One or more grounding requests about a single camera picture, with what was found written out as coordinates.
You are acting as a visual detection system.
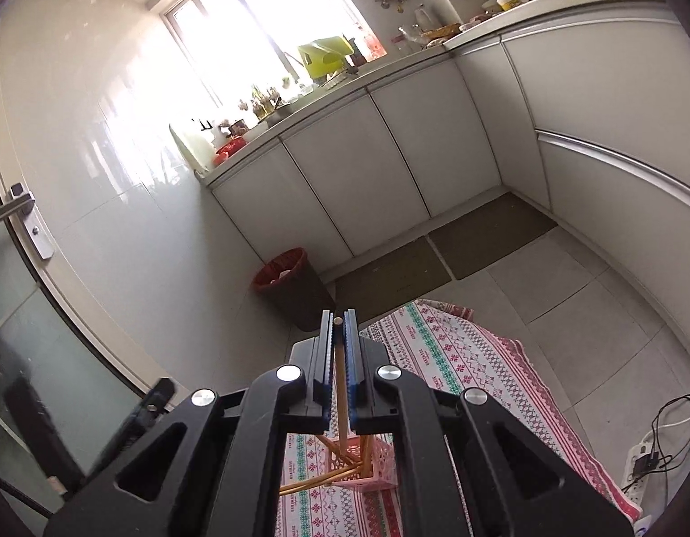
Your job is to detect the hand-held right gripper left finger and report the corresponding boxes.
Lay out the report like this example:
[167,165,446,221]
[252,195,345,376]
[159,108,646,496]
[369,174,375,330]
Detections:
[43,309,337,537]

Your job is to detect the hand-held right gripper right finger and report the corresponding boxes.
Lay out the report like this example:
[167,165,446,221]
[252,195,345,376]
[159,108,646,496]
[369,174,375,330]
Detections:
[343,307,636,537]

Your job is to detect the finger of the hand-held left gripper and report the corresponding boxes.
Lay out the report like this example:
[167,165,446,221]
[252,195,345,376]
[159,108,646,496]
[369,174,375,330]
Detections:
[117,377,176,453]

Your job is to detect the single wooden chopstick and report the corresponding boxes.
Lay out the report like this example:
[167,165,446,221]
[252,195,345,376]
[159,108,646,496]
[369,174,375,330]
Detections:
[332,318,349,444]

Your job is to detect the pink lattice utensil basket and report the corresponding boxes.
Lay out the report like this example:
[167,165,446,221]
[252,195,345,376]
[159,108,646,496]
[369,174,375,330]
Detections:
[319,432,402,494]

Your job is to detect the bunch of wooden chopsticks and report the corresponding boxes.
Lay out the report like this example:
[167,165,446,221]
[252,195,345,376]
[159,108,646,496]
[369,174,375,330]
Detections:
[278,430,379,497]

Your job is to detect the red trash bin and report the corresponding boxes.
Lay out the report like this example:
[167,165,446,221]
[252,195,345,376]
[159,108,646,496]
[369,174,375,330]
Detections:
[251,247,338,332]

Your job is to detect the brown floor mat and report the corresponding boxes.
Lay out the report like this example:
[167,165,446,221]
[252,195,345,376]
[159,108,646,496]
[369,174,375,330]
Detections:
[332,235,455,324]
[428,191,559,281]

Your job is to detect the frosted glass door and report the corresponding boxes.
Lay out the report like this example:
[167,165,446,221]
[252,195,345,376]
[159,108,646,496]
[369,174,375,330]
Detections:
[0,168,158,537]

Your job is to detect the patterned striped tablecloth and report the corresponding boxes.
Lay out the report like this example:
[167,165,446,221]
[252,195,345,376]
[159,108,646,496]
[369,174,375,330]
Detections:
[275,299,643,537]

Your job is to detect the white cabinet with hinged doors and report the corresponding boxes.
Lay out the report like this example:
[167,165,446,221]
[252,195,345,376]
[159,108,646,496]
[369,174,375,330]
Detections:
[196,45,505,298]

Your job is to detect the red bowl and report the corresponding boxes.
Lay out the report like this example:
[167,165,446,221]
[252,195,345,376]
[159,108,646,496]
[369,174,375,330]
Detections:
[215,137,252,164]

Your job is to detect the white cutting board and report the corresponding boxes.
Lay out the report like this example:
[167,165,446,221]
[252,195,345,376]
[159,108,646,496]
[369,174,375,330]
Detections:
[169,123,218,173]

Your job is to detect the yellow-green plastic container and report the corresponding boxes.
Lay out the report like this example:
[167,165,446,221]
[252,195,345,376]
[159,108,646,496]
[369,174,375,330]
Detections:
[297,36,355,82]

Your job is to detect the black plug adapter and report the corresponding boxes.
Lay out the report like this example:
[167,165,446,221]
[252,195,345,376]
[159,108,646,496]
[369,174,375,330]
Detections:
[630,452,660,480]

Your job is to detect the window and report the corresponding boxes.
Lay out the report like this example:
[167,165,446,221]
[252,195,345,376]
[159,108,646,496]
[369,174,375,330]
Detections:
[160,0,391,108]

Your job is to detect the white cabinet with drawers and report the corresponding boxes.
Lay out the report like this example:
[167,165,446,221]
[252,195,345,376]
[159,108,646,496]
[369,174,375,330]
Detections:
[442,0,690,348]

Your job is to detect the silver door handle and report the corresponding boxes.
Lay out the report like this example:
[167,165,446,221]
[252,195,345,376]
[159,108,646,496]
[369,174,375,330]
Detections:
[0,182,56,261]

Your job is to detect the black cable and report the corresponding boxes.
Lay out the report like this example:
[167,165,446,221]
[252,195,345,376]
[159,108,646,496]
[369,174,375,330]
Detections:
[624,394,690,496]

